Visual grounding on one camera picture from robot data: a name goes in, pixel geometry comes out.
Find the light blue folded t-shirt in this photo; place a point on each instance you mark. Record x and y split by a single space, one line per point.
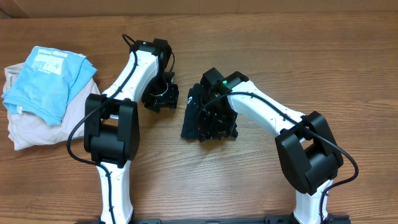
49 80

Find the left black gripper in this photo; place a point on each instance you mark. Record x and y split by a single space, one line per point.
171 100

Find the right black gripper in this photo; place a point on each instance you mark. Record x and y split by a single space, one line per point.
207 128

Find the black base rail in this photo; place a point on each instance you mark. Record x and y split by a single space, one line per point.
271 219

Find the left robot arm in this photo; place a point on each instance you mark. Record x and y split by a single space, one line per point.
111 126

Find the dark navy t-shirt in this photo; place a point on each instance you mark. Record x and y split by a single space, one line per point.
194 94

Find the beige folded garment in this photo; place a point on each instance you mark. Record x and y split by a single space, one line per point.
26 129

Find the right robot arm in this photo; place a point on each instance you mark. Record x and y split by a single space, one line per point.
305 145

